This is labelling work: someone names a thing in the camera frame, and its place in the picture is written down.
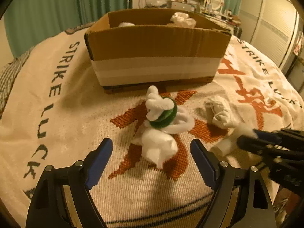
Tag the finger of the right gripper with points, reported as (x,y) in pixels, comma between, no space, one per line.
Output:
(280,134)
(261,147)

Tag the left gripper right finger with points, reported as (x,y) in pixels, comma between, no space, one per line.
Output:
(239,194)

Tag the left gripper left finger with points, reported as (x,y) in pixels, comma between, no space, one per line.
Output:
(48,207)

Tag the white sock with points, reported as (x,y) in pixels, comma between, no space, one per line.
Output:
(222,115)

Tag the white and green plush toy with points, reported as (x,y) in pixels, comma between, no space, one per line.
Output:
(164,119)

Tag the white lace cloth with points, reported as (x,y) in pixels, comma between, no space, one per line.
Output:
(180,19)

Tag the cream printed blanket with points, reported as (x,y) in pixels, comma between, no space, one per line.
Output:
(57,112)

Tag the dark suitcase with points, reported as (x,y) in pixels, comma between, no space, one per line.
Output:
(237,31)

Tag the white louvered wardrobe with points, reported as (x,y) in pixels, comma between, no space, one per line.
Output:
(272,27)

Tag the checkered bed sheet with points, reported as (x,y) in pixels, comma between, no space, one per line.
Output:
(8,76)

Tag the open cardboard box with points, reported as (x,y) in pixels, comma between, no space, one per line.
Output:
(135,47)

